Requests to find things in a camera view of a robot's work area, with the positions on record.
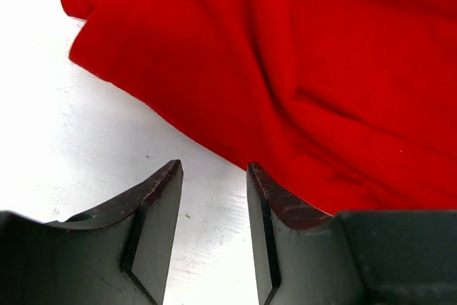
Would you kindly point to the red t shirt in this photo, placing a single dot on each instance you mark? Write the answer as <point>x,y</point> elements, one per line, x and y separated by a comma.
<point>349,104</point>

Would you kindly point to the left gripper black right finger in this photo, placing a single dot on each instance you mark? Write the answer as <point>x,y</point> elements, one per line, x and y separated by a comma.
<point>305,256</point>

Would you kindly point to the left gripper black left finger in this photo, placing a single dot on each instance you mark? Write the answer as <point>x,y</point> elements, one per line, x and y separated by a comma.
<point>118,252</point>

